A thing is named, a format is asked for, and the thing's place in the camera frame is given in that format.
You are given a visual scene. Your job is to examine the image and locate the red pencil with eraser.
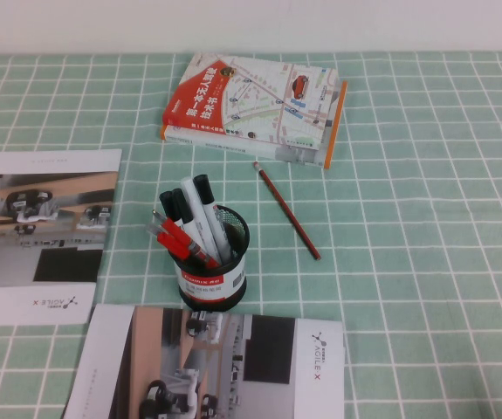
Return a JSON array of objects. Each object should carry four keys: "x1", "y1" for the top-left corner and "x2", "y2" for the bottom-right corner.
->
[{"x1": 252, "y1": 160, "x2": 323, "y2": 262}]

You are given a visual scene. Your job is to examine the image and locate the orange spine book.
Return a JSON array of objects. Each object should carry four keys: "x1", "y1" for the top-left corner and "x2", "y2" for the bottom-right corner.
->
[{"x1": 159, "y1": 79, "x2": 348, "y2": 170}]

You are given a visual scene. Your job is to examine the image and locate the AgileX printed brochure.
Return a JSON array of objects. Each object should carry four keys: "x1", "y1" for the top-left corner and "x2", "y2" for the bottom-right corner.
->
[
  {"x1": 0, "y1": 148, "x2": 123, "y2": 327},
  {"x1": 62, "y1": 304, "x2": 347, "y2": 419}
]

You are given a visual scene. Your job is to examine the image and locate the black mesh pen holder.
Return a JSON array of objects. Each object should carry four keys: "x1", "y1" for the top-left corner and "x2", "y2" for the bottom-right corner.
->
[{"x1": 166, "y1": 204, "x2": 251, "y2": 313}]

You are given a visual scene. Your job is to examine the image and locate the white marker grey end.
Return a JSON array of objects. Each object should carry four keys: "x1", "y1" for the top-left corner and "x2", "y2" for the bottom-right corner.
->
[{"x1": 180, "y1": 176, "x2": 223, "y2": 265}]

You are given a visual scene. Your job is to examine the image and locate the white marker black cap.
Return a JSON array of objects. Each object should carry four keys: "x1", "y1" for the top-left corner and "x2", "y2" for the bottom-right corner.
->
[
  {"x1": 170, "y1": 188, "x2": 199, "y2": 237},
  {"x1": 192, "y1": 173, "x2": 234, "y2": 265},
  {"x1": 158, "y1": 189, "x2": 178, "y2": 220}
]

